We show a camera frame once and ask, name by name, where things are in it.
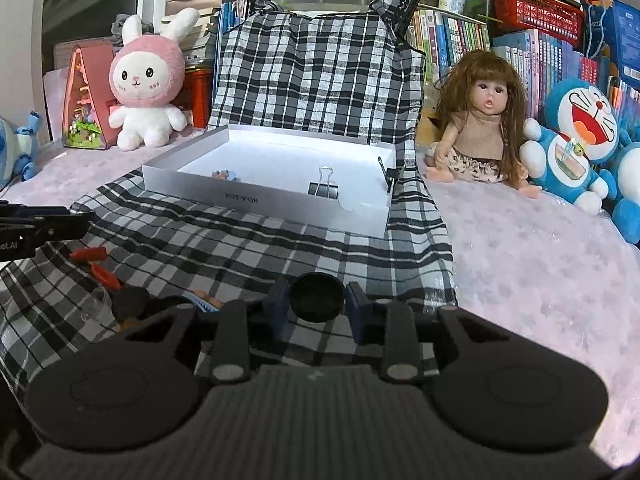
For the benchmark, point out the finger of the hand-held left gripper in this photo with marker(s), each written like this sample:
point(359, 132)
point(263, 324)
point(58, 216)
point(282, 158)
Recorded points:
point(65, 227)
point(35, 209)

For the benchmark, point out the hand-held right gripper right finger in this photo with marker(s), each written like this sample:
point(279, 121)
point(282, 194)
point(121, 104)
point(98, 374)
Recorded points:
point(356, 310)

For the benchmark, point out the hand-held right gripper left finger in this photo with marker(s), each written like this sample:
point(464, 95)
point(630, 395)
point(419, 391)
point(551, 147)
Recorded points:
point(277, 305)

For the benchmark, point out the black round lid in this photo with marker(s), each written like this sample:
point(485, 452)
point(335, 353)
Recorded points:
point(129, 304)
point(317, 296)

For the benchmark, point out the clear plastic lid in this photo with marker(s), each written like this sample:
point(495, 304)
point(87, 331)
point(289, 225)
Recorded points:
point(95, 310)

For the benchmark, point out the white shallow cardboard box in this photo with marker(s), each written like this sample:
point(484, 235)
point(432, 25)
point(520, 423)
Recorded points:
point(260, 202)

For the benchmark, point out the light blue plush toy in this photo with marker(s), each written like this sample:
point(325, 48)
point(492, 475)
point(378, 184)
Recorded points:
point(17, 145)

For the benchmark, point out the small blue orange toy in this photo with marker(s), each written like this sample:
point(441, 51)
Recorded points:
point(205, 302)

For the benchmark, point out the pink miniature house model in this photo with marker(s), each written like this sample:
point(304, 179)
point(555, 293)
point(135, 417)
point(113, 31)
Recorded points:
point(87, 105)

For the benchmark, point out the black binder clip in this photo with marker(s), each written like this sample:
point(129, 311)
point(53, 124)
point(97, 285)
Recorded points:
point(389, 174)
point(322, 187)

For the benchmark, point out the pink white bunny plush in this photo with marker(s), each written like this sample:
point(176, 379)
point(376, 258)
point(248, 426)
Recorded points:
point(145, 80)

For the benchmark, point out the red plastic crate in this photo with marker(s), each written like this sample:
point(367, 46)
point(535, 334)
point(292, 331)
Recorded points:
point(195, 95)

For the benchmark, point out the grey cloth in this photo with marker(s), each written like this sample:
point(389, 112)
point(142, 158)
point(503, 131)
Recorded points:
point(120, 22)

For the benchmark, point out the brown haired baby doll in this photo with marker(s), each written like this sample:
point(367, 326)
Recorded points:
point(482, 125)

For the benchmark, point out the black white plaid cloth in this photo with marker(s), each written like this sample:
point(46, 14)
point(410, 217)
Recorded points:
point(320, 75)

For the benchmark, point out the stack of flat books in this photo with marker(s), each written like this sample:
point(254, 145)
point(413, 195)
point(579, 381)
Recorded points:
point(195, 15)

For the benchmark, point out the row of upright blue folders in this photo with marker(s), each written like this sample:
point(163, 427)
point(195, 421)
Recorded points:
point(227, 17)

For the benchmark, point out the blue cat plush toy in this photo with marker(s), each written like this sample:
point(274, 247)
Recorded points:
point(570, 150)

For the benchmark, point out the row of colourful books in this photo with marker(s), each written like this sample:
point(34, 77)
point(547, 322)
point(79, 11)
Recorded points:
point(450, 35)

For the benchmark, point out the blue round plush toy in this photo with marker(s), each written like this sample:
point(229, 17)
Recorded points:
point(627, 185)

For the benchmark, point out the row of blue books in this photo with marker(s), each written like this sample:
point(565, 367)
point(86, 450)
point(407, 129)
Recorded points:
point(540, 60)

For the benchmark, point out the row of thin books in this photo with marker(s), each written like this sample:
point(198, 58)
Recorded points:
point(625, 95)

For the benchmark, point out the red plastic basket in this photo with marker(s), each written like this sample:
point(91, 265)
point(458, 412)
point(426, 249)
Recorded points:
point(537, 10)

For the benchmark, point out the blue gift bag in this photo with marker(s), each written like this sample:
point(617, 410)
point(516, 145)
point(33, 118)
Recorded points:
point(620, 30)

